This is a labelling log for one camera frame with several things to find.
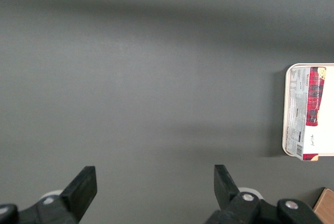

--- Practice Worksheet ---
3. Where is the wooden drawer cabinet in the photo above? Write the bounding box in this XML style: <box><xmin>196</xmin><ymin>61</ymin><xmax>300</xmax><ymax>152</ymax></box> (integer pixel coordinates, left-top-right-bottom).
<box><xmin>312</xmin><ymin>187</ymin><xmax>334</xmax><ymax>224</ymax></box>

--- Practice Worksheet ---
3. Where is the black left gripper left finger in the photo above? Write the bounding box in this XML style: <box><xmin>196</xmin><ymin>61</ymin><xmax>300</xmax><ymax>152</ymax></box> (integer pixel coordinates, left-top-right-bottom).
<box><xmin>0</xmin><ymin>166</ymin><xmax>98</xmax><ymax>224</ymax></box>

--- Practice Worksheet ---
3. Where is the cream rectangular tray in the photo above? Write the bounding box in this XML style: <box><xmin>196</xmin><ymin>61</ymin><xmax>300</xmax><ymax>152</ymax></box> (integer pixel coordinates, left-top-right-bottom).
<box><xmin>281</xmin><ymin>63</ymin><xmax>334</xmax><ymax>158</ymax></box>

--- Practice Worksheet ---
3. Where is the red tartan cookie box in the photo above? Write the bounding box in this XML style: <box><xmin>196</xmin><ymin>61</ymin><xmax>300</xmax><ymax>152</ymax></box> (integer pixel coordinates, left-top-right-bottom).
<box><xmin>284</xmin><ymin>66</ymin><xmax>327</xmax><ymax>162</ymax></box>

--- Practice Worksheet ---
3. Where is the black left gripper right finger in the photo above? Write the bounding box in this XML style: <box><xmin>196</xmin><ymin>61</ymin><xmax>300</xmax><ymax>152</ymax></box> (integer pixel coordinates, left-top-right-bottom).
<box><xmin>205</xmin><ymin>164</ymin><xmax>325</xmax><ymax>224</ymax></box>

